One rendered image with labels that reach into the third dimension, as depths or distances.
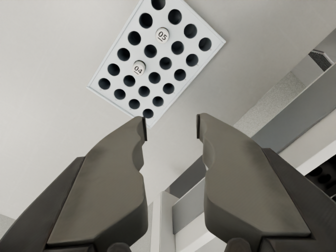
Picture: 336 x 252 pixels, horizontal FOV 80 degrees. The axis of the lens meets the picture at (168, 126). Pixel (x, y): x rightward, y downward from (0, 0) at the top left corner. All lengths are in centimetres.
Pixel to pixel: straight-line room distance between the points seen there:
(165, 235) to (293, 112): 17
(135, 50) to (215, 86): 11
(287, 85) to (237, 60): 98
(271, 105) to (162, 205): 105
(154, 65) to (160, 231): 17
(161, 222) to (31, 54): 24
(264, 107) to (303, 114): 104
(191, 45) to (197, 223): 17
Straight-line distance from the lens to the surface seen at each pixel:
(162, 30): 20
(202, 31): 21
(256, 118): 125
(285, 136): 19
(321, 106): 19
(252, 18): 26
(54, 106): 30
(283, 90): 123
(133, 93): 23
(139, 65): 20
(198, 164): 101
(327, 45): 57
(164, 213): 25
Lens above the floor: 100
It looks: 60 degrees down
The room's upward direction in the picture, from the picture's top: 178 degrees clockwise
